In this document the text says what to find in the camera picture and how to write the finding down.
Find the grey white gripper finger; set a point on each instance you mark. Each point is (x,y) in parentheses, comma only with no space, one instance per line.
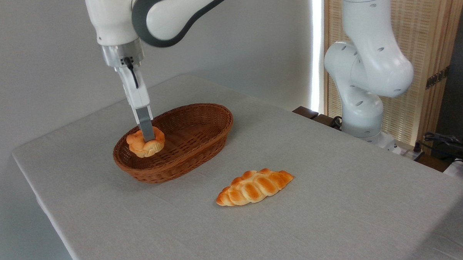
(145,123)

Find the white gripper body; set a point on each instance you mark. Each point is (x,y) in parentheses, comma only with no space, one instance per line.
(135,89)

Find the round knotted bread roll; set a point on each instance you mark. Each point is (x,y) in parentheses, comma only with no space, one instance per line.
(143,148)

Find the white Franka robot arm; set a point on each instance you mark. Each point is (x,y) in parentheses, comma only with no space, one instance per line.
(368,63)

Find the brown oval wicker basket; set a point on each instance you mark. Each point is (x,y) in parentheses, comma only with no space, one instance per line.
(193,143)

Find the long braided bread loaf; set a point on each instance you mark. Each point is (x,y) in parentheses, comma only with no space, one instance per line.
(254,187)

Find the dark wooden furniture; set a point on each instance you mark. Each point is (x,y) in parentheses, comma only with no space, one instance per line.
(312,115)

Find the grey tablecloth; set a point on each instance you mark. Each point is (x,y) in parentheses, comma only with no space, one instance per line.
(296,220)

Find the white power strip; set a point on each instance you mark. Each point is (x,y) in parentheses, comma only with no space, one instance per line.
(407,152)

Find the black screen hinge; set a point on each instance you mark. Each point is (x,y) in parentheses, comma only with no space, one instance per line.
(437,77)

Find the bamboo folding screen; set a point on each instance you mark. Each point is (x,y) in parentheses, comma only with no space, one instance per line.
(424,23)

